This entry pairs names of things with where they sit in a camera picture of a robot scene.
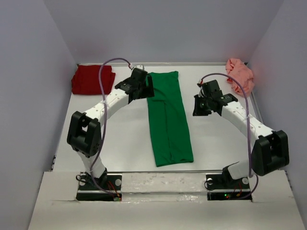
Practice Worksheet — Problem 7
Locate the green t shirt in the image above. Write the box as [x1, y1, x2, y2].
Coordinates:
[147, 71, 194, 167]

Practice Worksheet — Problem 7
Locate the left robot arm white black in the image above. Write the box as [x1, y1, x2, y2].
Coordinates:
[67, 68, 154, 189]

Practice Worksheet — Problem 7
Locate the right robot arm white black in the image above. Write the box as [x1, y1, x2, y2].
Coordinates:
[193, 80, 290, 190]

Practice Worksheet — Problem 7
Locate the pink t shirt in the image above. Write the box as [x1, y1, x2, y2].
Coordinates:
[225, 58, 254, 97]

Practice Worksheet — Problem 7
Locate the folded red t shirt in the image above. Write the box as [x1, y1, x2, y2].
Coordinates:
[71, 65, 116, 95]

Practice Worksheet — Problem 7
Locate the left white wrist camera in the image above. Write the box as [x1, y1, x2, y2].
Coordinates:
[132, 65, 144, 70]

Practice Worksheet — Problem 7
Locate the aluminium rail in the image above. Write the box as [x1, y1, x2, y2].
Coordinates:
[108, 170, 223, 174]

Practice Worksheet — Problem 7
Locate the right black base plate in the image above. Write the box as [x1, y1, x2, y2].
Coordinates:
[204, 174, 252, 201]

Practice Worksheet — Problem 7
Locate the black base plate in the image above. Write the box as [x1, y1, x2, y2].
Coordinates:
[75, 173, 122, 202]
[204, 174, 252, 201]

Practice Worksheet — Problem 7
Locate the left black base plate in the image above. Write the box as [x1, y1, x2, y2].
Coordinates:
[75, 173, 122, 202]

